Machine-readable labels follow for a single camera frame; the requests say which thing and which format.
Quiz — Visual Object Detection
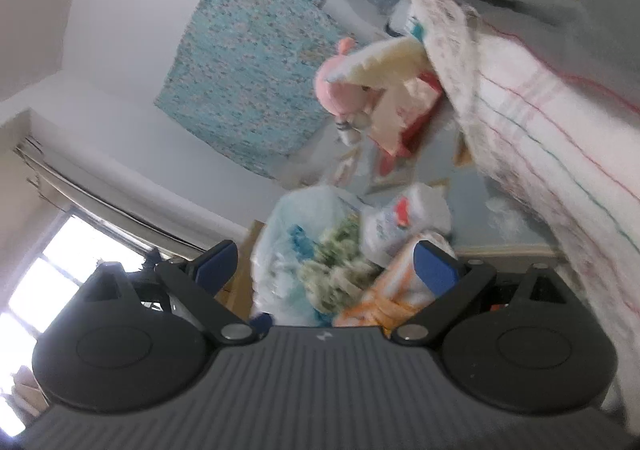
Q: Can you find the brown cardboard box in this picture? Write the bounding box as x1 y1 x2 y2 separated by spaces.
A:
215 220 267 319

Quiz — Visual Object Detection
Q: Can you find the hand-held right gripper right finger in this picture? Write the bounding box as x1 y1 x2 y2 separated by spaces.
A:
391 240 572 344

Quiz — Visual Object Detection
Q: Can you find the red white snack packet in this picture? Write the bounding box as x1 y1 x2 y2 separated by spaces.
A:
370 73 447 176

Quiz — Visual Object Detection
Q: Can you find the orange white bag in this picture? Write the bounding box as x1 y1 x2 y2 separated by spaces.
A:
332 237 447 331

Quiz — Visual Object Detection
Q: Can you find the green white patterned cloth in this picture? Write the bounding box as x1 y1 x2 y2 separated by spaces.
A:
297 217 382 317

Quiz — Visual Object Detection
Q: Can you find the white plastic bag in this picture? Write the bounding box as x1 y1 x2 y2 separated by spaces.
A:
250 185 368 327

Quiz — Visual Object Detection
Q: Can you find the window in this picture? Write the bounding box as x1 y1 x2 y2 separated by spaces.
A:
0 213 157 436

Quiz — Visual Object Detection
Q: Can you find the pink plush toy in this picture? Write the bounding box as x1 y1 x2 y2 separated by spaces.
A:
314 36 382 119

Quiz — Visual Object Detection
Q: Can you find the teal patterned wall cloth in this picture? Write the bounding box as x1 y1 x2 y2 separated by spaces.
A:
152 0 359 181

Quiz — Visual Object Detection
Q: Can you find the pale yellow fleece cloth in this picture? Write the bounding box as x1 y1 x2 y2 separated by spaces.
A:
327 38 434 92

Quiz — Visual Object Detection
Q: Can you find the dark green printed cloth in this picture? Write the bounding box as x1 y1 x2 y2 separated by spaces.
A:
425 0 640 98

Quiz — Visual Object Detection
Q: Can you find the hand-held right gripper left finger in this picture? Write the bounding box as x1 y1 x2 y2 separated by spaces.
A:
82 240 254 346

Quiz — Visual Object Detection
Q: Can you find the white striped quilt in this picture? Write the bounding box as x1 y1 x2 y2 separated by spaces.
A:
382 0 640 331

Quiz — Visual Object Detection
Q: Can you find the white tissue pack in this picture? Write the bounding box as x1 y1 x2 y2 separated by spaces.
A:
360 183 454 269

